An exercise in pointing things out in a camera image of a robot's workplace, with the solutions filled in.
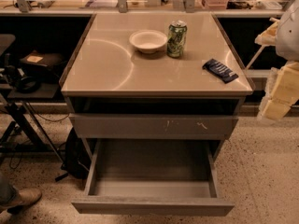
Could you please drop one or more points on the black box with label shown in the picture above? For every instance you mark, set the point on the black box with label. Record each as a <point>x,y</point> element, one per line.
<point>46,67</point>

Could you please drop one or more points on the brown shoe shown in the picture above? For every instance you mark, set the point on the brown shoe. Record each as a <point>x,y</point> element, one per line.
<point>20,199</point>

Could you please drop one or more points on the white stick with handle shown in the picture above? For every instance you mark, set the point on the white stick with handle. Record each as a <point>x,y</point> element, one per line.
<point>256,55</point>

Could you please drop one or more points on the grey top drawer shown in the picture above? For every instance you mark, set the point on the grey top drawer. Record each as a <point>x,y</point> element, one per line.
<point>183,127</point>

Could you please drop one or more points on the black backpack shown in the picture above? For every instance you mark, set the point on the black backpack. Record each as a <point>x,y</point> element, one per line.
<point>76,159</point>

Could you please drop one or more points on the black headphones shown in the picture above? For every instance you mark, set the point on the black headphones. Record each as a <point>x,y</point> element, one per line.
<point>27,84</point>

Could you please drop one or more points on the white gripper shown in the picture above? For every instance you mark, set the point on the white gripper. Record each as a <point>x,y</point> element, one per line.
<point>289,36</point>

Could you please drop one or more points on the green soda can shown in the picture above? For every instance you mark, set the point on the green soda can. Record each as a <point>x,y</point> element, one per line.
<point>176,38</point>

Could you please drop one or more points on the dark blue snack bag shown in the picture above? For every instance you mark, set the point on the dark blue snack bag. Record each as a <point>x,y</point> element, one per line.
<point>220,70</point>

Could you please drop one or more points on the grey drawer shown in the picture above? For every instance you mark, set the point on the grey drawer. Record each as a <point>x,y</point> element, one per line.
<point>183,127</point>
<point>152,177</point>

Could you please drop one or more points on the white bowl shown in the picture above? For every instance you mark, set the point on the white bowl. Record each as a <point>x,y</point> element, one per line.
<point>148,41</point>

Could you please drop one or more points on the grey drawer cabinet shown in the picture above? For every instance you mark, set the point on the grey drawer cabinet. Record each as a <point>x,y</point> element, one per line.
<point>110,76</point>

